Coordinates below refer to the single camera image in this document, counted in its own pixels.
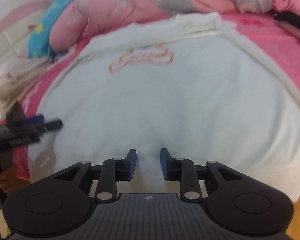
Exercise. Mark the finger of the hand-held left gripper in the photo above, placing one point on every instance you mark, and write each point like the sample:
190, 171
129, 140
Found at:
33, 120
53, 125

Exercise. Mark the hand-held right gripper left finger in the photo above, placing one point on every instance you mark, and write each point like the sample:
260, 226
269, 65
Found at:
132, 166

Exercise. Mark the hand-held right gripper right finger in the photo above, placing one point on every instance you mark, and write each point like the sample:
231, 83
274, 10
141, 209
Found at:
164, 166

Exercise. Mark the white sweatshirt with orange print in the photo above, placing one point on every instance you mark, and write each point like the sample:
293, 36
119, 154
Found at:
165, 100

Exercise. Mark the person's left hand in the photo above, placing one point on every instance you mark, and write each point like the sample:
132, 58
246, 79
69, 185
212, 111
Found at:
6, 180

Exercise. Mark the beige knit cloth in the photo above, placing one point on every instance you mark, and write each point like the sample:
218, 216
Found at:
12, 85

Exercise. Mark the blue patterned quilt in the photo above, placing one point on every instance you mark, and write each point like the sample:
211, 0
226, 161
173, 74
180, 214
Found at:
47, 30

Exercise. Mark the pink and cream headboard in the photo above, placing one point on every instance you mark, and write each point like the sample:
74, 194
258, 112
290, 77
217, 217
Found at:
10, 27

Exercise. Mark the pink and grey floral duvet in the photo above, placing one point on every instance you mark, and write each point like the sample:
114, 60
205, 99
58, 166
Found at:
115, 10

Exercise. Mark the cream folded garment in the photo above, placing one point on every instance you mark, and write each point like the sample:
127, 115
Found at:
297, 33

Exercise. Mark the black folded garment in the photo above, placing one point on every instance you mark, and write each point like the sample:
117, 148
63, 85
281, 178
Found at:
293, 18

